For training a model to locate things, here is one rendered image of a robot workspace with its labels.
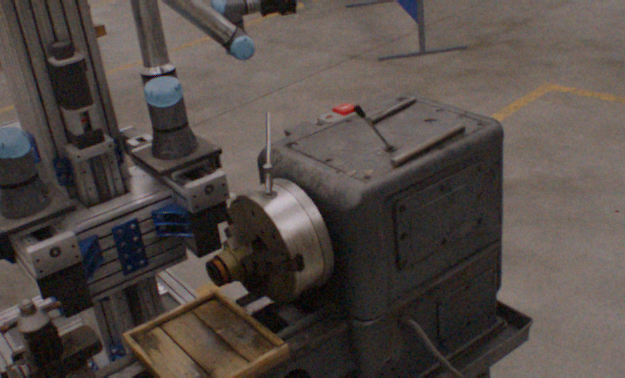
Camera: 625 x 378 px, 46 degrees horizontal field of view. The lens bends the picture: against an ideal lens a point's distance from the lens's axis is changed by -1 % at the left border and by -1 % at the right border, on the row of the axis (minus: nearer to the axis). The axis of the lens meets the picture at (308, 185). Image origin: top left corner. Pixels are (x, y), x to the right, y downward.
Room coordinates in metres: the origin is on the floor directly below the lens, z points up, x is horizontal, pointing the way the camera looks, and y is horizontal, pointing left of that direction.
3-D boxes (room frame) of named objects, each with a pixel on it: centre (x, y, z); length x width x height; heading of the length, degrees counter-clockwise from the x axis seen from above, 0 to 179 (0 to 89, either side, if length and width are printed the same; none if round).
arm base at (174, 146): (2.23, 0.41, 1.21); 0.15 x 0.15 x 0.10
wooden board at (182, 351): (1.57, 0.32, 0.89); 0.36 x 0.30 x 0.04; 34
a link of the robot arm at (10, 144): (1.97, 0.83, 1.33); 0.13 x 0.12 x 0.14; 54
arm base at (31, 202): (1.97, 0.83, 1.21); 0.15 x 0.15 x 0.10
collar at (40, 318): (1.43, 0.68, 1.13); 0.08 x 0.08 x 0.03
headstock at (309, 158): (1.95, -0.22, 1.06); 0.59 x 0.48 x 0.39; 124
